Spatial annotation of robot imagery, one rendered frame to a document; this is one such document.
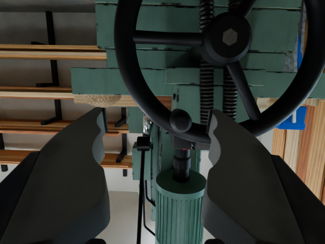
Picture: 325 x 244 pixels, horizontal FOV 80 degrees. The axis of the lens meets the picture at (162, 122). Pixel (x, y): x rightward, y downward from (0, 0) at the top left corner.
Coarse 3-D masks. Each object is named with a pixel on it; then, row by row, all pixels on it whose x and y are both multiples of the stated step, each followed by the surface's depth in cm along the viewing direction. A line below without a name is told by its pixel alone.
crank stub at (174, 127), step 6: (174, 114) 22; (180, 114) 22; (186, 114) 22; (174, 120) 22; (180, 120) 21; (186, 120) 21; (174, 126) 22; (180, 126) 22; (186, 126) 22; (180, 132) 22
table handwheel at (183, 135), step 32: (128, 0) 24; (256, 0) 25; (320, 0) 24; (128, 32) 24; (160, 32) 25; (192, 32) 26; (224, 32) 24; (320, 32) 25; (128, 64) 25; (320, 64) 26; (288, 96) 27; (192, 128) 27; (256, 128) 27
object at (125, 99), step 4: (76, 96) 60; (80, 96) 60; (124, 96) 60; (128, 96) 60; (76, 100) 60; (80, 100) 60; (84, 100) 60; (120, 100) 60; (124, 100) 60; (128, 100) 60; (132, 100) 60
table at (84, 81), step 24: (72, 72) 43; (96, 72) 43; (144, 72) 44; (168, 72) 35; (192, 72) 35; (216, 72) 35; (264, 72) 35; (288, 72) 45; (264, 96) 46; (312, 96) 46
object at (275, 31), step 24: (96, 24) 41; (144, 24) 42; (168, 24) 42; (192, 24) 42; (264, 24) 42; (288, 24) 42; (144, 48) 43; (168, 48) 43; (192, 48) 43; (264, 48) 43; (288, 48) 43
